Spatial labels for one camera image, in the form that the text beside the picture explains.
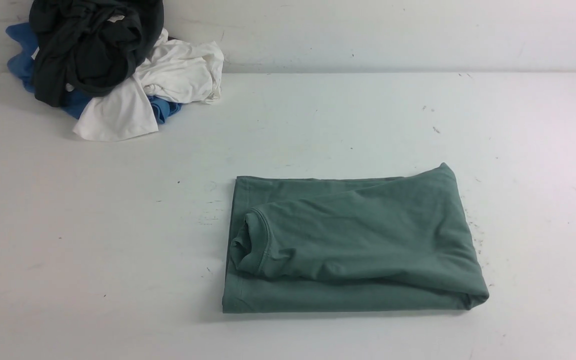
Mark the green long sleeve shirt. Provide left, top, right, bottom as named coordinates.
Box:
left=221, top=163, right=490, bottom=314

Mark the dark green garment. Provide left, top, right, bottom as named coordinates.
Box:
left=29, top=0, right=165, bottom=108

